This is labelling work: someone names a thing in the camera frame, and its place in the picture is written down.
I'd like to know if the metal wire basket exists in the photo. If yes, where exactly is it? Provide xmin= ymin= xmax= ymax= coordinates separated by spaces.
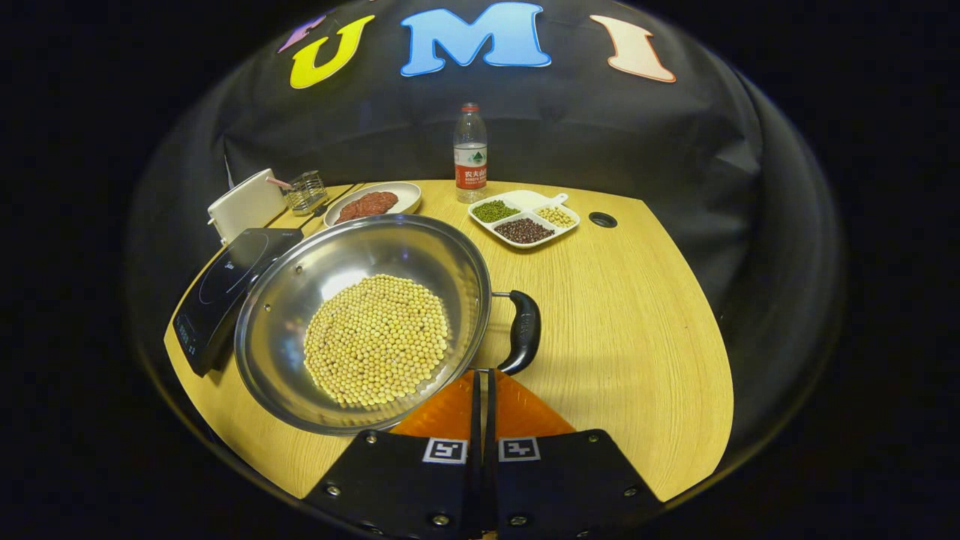
xmin=285 ymin=170 xmax=329 ymax=217

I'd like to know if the white divided dish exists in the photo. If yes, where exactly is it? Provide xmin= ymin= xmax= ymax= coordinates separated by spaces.
xmin=468 ymin=190 xmax=581 ymax=249

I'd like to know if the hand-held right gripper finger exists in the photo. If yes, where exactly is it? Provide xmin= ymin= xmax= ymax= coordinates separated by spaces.
xmin=484 ymin=369 xmax=665 ymax=540
xmin=304 ymin=369 xmax=485 ymax=540

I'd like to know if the stainless steel pot black handle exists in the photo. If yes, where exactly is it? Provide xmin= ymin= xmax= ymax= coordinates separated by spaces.
xmin=234 ymin=214 xmax=542 ymax=437

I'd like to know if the round white plate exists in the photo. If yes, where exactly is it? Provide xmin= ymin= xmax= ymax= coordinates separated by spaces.
xmin=324 ymin=181 xmax=422 ymax=228

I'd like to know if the black backdrop cloth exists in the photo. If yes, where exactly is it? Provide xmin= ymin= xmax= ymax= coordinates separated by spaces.
xmin=127 ymin=0 xmax=845 ymax=451

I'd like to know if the small heap of green beans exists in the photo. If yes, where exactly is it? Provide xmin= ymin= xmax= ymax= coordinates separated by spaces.
xmin=472 ymin=199 xmax=521 ymax=224

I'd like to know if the clear plastic water bottle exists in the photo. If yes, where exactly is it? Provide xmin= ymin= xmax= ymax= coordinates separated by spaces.
xmin=453 ymin=103 xmax=488 ymax=205

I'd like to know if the small heap of dark beans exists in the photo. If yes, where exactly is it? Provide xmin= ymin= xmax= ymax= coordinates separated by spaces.
xmin=494 ymin=217 xmax=556 ymax=245

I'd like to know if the black induction cooktop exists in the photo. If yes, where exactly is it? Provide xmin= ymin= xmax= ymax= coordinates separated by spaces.
xmin=172 ymin=228 xmax=305 ymax=377

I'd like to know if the heap of yellow soybeans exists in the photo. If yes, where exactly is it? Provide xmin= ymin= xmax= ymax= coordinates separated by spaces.
xmin=303 ymin=274 xmax=451 ymax=410

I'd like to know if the white toaster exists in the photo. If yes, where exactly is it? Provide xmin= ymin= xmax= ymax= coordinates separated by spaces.
xmin=207 ymin=168 xmax=288 ymax=246

